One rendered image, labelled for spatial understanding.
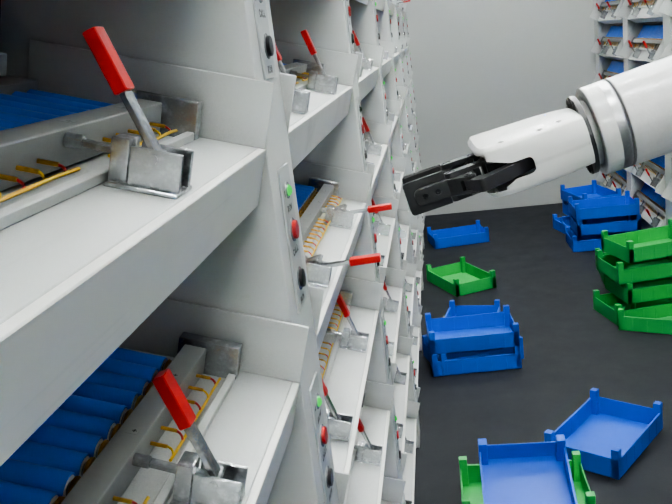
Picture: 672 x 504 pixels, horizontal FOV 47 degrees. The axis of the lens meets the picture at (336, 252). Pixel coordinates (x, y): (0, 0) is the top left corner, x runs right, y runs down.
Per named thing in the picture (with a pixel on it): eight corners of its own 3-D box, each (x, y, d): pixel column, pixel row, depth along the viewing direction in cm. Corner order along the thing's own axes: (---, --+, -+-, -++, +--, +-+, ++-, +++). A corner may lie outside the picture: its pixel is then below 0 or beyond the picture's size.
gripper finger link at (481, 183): (546, 145, 71) (493, 156, 74) (511, 173, 65) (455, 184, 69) (550, 157, 71) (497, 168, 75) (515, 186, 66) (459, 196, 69)
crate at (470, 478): (580, 478, 196) (579, 449, 194) (597, 526, 177) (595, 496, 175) (461, 483, 200) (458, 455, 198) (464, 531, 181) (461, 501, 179)
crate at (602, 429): (593, 412, 227) (592, 387, 225) (663, 428, 214) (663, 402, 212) (544, 458, 206) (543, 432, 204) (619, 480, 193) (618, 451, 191)
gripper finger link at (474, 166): (514, 146, 71) (464, 158, 75) (492, 163, 68) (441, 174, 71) (523, 175, 72) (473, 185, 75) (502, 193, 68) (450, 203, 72)
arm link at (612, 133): (592, 76, 75) (561, 87, 76) (617, 82, 67) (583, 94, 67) (615, 157, 77) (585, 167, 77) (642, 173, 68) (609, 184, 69)
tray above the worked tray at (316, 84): (348, 114, 127) (362, 27, 123) (280, 183, 69) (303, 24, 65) (228, 92, 128) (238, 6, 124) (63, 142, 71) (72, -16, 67)
